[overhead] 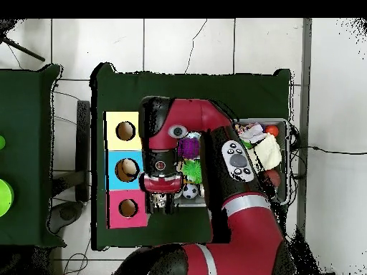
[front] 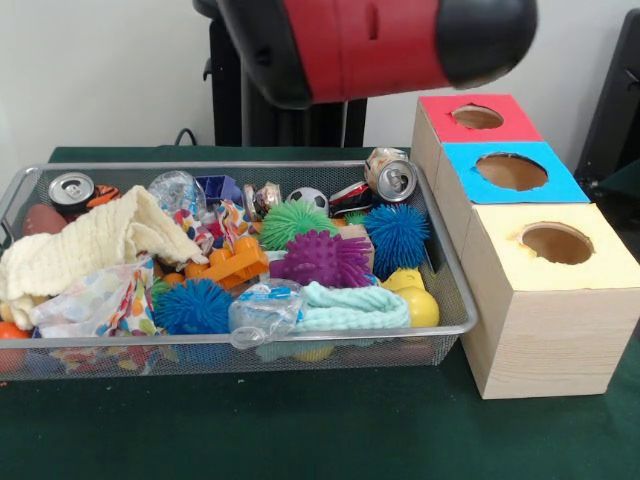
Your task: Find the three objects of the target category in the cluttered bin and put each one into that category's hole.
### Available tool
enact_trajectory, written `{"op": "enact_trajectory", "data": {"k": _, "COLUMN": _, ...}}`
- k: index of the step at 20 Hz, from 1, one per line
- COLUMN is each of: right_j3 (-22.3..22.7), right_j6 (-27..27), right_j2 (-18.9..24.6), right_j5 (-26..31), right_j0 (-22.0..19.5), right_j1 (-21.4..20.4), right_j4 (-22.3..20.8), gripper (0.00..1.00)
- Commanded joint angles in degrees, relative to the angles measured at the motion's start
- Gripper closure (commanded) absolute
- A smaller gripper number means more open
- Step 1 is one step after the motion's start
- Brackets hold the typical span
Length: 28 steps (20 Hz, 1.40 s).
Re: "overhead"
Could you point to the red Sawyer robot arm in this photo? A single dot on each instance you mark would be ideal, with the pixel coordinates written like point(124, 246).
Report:
point(249, 237)

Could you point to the wooden box with three holes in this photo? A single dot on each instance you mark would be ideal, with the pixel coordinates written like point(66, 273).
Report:
point(137, 200)

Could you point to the clear mesh bin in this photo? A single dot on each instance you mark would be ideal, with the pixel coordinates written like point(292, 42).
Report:
point(192, 202)

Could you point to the crushed drink can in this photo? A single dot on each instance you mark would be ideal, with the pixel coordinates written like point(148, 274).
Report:
point(160, 199)

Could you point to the small soccer ball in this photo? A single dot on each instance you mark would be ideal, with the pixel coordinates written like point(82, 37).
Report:
point(190, 191)

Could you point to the green spiky ball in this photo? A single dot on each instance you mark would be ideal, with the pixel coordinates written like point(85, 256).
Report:
point(192, 171)

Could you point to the purple spiky ball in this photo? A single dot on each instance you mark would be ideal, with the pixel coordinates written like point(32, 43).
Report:
point(188, 147)

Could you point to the black stand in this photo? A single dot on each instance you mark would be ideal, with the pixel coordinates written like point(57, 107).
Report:
point(83, 143)

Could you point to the dark green table cloth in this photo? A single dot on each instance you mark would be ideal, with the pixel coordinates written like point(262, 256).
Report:
point(23, 114)
point(186, 86)

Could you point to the cream cloth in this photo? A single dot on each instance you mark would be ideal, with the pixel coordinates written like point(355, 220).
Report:
point(269, 151)

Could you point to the large lime green round object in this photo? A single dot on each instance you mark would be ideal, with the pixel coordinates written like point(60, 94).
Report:
point(5, 197)

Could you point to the small lime green round object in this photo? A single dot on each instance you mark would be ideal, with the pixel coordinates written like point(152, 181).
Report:
point(1, 142)

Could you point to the black tripod leg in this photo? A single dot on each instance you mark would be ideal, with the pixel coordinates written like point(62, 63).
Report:
point(25, 51)

